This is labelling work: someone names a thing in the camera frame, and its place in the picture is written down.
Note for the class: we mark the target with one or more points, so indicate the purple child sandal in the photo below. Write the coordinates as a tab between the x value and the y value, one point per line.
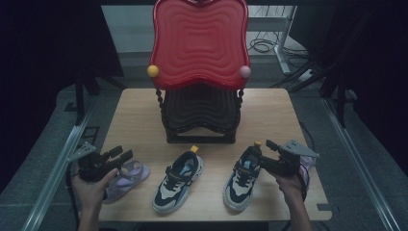
125	182
307	162

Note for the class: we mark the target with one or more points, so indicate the person's left hand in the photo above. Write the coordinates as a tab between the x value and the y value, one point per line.
91	192

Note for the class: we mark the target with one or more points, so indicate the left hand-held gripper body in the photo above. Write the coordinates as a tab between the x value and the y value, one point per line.
93	166

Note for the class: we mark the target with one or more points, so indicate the navy and white sneaker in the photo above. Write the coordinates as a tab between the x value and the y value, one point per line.
166	192
239	186

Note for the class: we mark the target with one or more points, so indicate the aluminium rail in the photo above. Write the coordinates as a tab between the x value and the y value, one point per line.
359	160
54	179

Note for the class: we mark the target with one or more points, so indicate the white power strip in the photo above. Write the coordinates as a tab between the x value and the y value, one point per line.
306	75

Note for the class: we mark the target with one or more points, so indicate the white metal desk leg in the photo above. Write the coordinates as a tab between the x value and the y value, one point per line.
284	48

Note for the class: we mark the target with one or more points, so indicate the red and black shoe rack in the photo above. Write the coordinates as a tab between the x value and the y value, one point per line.
198	41

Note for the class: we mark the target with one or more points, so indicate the black curtain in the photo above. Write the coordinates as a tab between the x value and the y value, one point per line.
38	64
378	64

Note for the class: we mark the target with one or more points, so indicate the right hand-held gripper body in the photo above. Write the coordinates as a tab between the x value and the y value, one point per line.
285	163

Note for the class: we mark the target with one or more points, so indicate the person's right hand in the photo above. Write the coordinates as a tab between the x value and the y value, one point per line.
290	187

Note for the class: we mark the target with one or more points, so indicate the black metal stand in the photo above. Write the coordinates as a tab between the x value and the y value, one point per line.
79	102
340	106

